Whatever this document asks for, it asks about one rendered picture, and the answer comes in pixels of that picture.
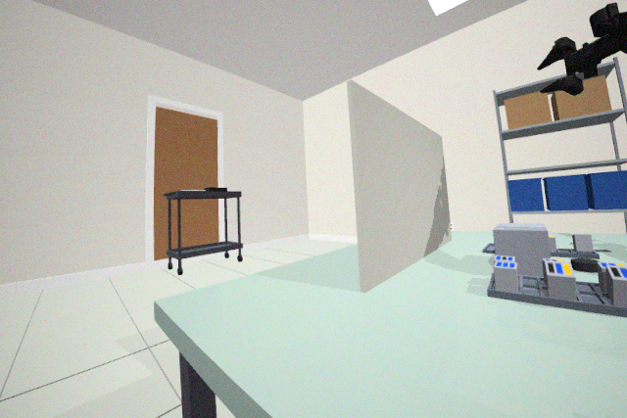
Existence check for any grey flat panel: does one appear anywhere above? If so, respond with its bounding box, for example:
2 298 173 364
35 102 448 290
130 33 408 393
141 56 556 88
347 79 452 293

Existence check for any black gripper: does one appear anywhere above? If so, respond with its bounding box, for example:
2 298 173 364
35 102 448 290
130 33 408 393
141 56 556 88
537 37 601 96

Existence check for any dark grey cylinder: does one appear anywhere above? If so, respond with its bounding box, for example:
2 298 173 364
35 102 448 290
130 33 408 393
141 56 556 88
571 258 600 273

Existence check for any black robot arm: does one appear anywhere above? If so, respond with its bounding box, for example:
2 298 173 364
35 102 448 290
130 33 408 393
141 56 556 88
580 2 627 79

